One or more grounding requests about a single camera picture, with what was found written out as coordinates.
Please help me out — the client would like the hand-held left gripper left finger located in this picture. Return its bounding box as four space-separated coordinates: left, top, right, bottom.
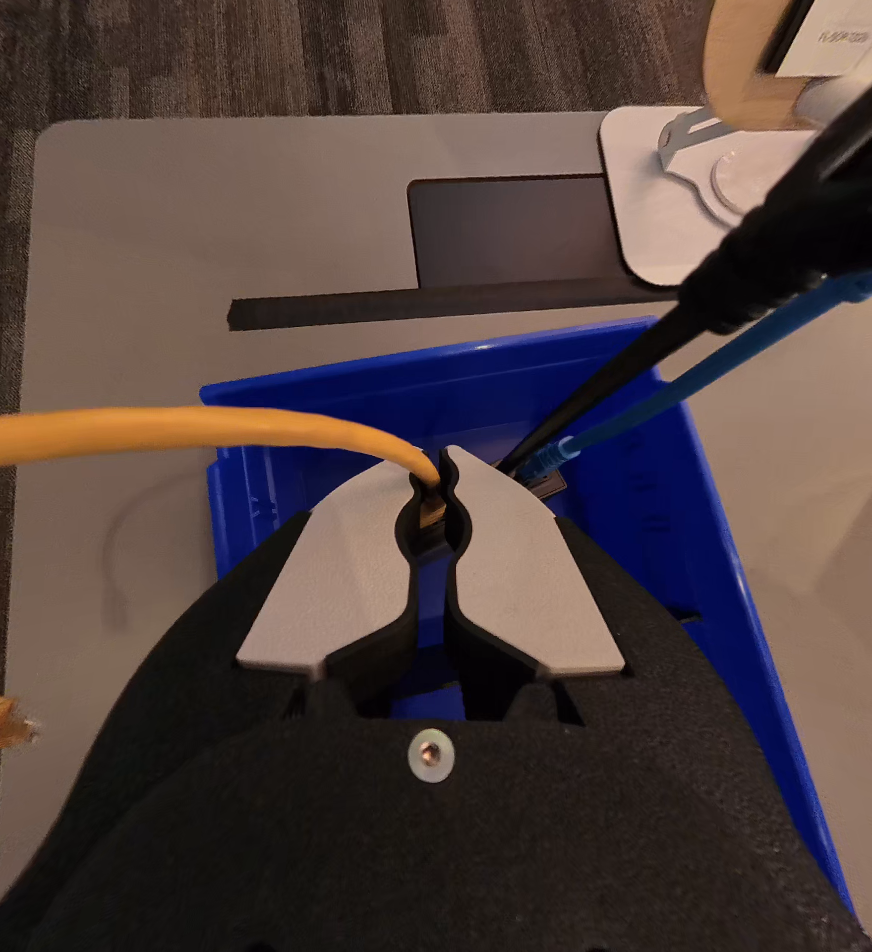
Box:
235 444 434 673

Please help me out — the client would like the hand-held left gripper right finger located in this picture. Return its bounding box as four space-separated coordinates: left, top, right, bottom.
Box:
439 444 627 682

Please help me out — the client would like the blue plastic bin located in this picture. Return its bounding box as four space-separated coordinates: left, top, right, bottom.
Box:
198 316 861 916

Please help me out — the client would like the yellow ethernet cable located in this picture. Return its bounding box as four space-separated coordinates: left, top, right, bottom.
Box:
0 405 459 752

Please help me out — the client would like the blue ethernet cable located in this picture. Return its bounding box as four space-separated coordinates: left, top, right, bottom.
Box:
533 265 872 474

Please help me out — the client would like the black ethernet cable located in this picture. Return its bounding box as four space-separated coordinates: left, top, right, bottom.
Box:
496 75 872 477

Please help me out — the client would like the dark rectangular table panel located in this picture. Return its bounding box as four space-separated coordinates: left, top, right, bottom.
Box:
407 176 623 287

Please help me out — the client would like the white stand base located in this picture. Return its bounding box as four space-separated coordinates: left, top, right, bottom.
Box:
600 105 853 287

